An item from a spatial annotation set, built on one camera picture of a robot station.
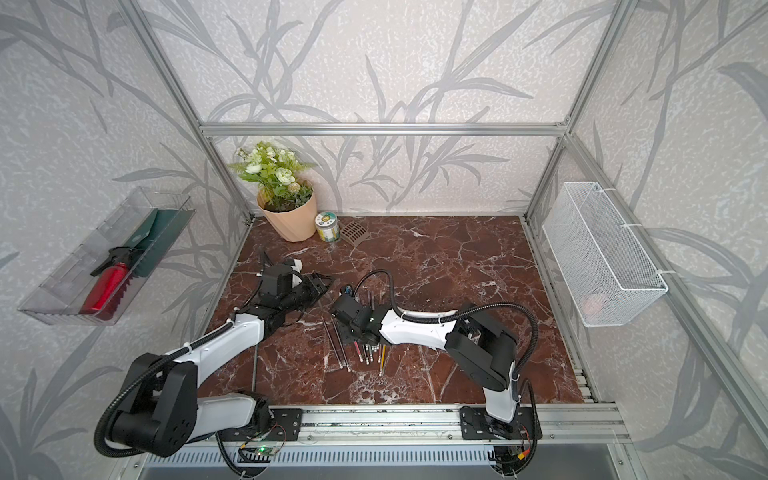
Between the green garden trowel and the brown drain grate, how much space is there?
19.4 inches

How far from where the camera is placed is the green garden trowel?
64 centimetres

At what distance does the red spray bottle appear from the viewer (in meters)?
0.57

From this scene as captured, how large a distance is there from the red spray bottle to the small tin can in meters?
0.53

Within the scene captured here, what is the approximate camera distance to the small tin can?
3.62 ft

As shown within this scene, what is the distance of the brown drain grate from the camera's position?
1.14 meters
